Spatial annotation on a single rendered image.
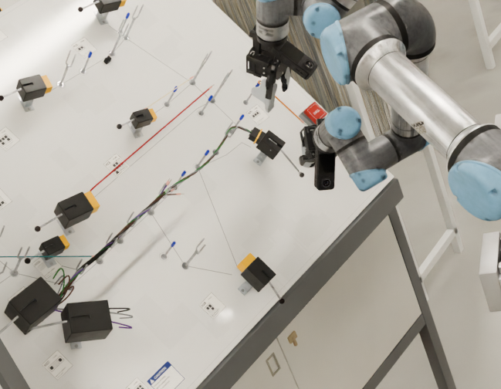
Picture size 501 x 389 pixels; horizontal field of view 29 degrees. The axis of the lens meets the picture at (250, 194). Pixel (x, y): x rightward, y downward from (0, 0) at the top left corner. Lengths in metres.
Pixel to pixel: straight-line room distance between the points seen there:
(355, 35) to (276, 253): 0.78
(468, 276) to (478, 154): 2.16
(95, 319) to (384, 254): 1.02
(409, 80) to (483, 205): 0.28
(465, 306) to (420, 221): 0.67
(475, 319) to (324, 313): 1.07
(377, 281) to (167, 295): 0.72
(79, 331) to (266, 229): 0.64
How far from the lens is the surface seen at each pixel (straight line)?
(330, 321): 2.63
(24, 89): 2.36
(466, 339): 3.49
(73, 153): 2.40
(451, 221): 3.84
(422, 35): 1.94
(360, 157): 2.18
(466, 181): 1.64
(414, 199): 4.36
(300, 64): 2.28
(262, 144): 2.50
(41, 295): 2.07
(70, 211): 2.20
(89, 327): 2.06
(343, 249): 2.57
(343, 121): 2.17
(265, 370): 2.45
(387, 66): 1.81
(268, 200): 2.52
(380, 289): 2.79
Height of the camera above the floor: 2.16
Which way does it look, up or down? 26 degrees down
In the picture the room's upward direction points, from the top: 22 degrees counter-clockwise
